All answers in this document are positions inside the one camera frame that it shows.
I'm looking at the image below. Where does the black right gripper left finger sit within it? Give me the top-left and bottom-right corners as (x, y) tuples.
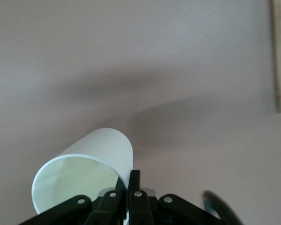
(86, 175), (127, 225)

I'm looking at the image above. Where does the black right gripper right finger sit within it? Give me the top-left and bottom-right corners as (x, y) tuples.
(128, 169), (155, 225)

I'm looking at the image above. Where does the white plastic cup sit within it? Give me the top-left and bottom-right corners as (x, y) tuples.
(31, 127), (134, 223)

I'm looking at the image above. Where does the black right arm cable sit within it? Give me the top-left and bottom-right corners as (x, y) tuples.
(202, 190), (242, 225)

